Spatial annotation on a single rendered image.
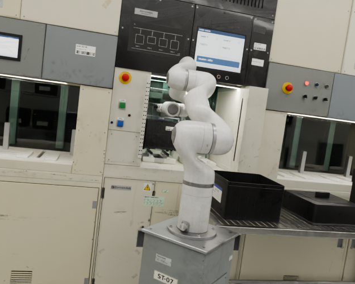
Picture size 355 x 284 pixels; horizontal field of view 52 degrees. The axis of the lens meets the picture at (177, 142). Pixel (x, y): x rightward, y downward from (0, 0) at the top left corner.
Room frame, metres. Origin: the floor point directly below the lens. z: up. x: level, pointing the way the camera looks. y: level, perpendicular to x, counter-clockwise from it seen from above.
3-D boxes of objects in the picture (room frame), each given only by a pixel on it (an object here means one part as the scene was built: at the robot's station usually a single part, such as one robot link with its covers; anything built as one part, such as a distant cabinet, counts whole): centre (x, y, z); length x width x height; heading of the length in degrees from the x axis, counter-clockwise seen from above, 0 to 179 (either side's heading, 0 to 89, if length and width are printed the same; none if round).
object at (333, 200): (1.83, -0.78, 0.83); 0.29 x 0.29 x 0.13; 16
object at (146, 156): (2.33, 0.12, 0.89); 0.22 x 0.21 x 0.04; 13
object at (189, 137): (1.35, -0.07, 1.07); 0.19 x 0.12 x 0.24; 103
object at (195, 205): (1.36, -0.10, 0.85); 0.19 x 0.19 x 0.18
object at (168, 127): (2.32, 0.12, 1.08); 0.24 x 0.20 x 0.32; 103
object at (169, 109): (2.08, 0.06, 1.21); 0.13 x 0.09 x 0.08; 13
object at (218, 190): (1.73, -0.35, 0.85); 0.28 x 0.28 x 0.17; 13
